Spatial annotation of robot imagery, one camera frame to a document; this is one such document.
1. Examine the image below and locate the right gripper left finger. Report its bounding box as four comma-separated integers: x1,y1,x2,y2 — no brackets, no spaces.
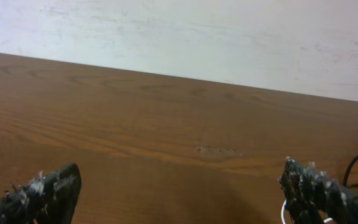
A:
0,163,81,224

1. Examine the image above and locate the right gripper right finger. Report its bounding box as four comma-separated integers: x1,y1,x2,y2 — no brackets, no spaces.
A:
278,157,358,224

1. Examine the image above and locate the white USB cable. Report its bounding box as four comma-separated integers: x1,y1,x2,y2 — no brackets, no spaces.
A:
280,198,335,224

